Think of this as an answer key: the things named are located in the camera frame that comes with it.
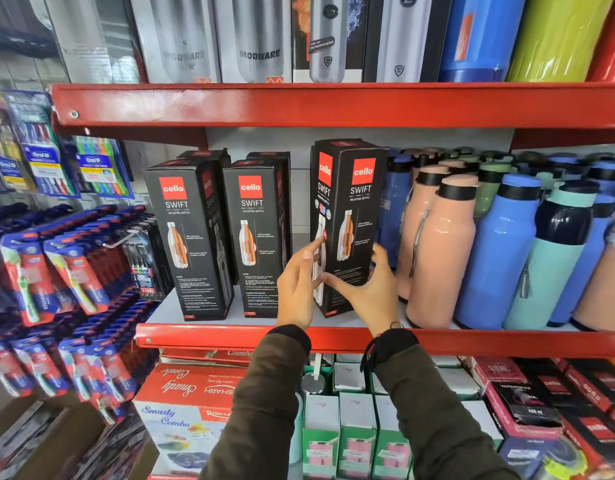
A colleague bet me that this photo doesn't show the brown cardboard carton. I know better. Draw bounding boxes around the brown cardboard carton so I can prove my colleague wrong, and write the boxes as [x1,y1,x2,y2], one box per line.
[0,393,160,480]

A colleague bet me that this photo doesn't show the group of pastel water bottles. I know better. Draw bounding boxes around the group of pastel water bottles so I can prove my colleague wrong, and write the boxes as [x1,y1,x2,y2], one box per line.
[377,147,615,333]

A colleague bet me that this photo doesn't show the black flame print bottle box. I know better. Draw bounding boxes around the black flame print bottle box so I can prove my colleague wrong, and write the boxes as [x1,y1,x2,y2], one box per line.
[292,0,370,84]

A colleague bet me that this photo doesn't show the red white combo box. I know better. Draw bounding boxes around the red white combo box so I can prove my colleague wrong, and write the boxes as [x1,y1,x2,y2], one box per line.
[132,363,249,480]

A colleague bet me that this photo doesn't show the blue toothbrush multipack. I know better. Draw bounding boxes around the blue toothbrush multipack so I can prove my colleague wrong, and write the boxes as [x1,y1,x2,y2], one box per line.
[74,136,135,201]
[3,90,82,199]

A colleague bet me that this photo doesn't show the rows of red blue toothbrush packets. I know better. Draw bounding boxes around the rows of red blue toothbrush packets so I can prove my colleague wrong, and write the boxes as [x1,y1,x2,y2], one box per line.
[0,204,162,426]

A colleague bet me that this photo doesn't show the grey steel bottle box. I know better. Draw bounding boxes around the grey steel bottle box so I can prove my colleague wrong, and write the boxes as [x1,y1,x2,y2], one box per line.
[213,0,294,84]
[130,0,222,84]

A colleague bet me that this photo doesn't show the person's left forearm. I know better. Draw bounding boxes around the person's left forearm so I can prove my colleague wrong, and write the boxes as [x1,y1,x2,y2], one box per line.
[200,324,312,480]

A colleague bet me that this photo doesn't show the group of black red boxes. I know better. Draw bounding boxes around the group of black red boxes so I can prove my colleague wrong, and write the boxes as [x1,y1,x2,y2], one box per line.
[460,356,615,480]

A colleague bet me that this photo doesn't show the yellow toothbrush pack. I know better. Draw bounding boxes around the yellow toothbrush pack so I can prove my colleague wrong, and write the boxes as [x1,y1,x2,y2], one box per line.
[0,89,37,192]

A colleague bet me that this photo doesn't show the flat red combo box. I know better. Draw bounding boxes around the flat red combo box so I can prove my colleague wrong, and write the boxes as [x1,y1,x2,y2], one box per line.
[159,347,254,366]

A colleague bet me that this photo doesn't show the red flask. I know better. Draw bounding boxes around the red flask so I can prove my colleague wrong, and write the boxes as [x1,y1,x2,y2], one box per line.
[586,0,615,83]

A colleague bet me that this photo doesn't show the person's right hand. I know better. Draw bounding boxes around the person's right hand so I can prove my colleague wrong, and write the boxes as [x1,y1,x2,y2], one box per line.
[319,243,401,338]

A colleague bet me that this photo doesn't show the green flask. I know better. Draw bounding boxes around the green flask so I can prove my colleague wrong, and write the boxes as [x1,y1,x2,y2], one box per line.
[506,0,615,83]

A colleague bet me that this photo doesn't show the person's left hand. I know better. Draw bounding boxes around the person's left hand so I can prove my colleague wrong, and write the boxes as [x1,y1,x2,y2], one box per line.
[277,236,328,330]

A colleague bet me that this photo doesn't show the red metal shelf board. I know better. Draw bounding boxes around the red metal shelf board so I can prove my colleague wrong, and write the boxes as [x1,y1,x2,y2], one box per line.
[135,322,615,359]
[50,82,615,150]

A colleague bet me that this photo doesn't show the black toothbrush pack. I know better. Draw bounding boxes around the black toothbrush pack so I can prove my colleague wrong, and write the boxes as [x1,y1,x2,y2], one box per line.
[119,216,175,302]

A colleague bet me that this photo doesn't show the person's right forearm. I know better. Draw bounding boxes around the person's right forearm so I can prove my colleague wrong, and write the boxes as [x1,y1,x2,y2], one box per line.
[360,328,521,480]

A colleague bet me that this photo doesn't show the group of green white boxes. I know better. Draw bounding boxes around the group of green white boxes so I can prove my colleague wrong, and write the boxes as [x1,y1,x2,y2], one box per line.
[290,353,504,480]

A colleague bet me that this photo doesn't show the blue flask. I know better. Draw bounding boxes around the blue flask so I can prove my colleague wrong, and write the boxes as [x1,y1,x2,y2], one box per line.
[437,0,528,83]

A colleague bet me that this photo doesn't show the black steel bottle box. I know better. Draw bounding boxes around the black steel bottle box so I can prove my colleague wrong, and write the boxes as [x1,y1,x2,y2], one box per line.
[363,0,454,83]

